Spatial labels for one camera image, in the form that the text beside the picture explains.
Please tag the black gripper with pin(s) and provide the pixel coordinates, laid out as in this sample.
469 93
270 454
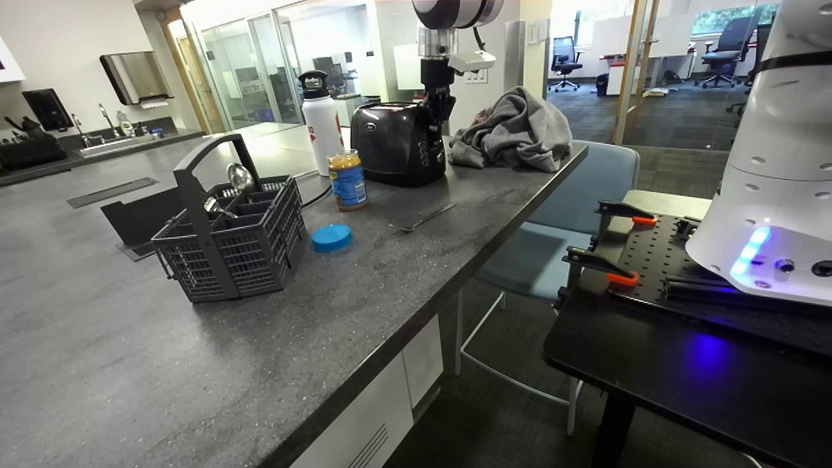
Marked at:
438 77

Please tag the black toaster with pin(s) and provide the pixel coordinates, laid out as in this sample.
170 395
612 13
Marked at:
392 147

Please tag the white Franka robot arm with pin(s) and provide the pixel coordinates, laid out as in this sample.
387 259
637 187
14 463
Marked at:
769 173

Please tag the gray sweatshirt with red print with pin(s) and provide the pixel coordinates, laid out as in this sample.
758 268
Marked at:
511 131

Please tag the white water bottle black cap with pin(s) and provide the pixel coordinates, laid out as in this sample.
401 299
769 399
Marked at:
323 126

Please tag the peanut butter jar blue label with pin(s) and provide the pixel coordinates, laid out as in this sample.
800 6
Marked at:
349 183

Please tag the dark office chair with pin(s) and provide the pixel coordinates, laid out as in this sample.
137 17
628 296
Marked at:
565 54
728 48

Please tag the light blue chair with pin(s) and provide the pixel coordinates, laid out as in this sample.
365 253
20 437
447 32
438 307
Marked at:
561 216

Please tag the blue round jar lid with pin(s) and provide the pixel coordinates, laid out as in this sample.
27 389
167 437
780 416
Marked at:
330 236

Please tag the black clamp with orange tip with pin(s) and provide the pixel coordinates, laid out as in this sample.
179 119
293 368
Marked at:
602 268
620 214

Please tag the metal spoon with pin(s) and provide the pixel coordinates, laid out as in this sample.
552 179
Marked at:
236 175

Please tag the metal utensil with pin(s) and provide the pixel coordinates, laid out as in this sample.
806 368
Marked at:
217 208

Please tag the black plastic cutlery basket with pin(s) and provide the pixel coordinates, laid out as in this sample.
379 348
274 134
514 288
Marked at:
235 251

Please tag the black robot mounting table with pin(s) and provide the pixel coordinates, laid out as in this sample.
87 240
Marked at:
691 372

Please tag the black monitor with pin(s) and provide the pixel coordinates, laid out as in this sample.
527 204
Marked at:
48 106

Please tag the black dish rack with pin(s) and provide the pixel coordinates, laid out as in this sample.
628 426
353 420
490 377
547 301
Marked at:
30 149

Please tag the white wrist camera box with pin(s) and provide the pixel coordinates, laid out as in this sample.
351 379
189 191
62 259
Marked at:
474 61

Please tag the wall paper towel dispenser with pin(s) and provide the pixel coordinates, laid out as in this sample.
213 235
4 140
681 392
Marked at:
132 78

